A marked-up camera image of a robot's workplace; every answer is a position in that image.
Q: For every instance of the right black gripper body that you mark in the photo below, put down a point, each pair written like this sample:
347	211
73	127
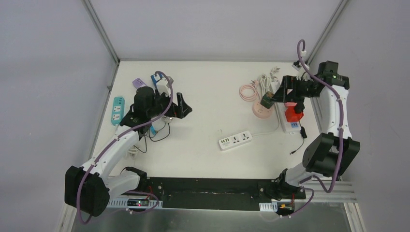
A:
300	89

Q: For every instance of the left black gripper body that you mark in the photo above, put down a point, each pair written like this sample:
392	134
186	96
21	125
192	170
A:
172	104

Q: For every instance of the pink round power strip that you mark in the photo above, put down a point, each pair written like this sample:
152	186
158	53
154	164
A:
260	111

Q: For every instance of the light blue plug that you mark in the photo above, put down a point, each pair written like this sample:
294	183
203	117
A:
152	130

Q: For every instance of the dark blue cube adapter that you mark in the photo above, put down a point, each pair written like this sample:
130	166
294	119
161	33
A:
155	79

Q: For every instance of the white USB power strip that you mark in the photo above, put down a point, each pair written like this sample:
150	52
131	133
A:
235	140

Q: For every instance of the green patterned cube adapter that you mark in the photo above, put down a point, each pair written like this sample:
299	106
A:
267	100

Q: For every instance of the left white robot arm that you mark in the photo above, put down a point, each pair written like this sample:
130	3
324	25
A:
89	188

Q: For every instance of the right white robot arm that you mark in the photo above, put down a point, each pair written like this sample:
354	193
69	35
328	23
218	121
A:
330	154

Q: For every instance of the red plug adapter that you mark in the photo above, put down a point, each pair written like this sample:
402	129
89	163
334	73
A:
292	116

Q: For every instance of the white long power strip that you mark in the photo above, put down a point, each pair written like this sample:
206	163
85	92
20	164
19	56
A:
287	127

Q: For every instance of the purple power strip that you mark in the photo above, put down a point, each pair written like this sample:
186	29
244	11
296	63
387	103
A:
138	83

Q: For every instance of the teal power strip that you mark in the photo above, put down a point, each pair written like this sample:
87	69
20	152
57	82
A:
117	110

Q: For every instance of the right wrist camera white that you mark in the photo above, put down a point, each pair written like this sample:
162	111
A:
302	74

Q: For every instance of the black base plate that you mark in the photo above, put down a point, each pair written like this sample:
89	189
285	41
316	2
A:
217	194

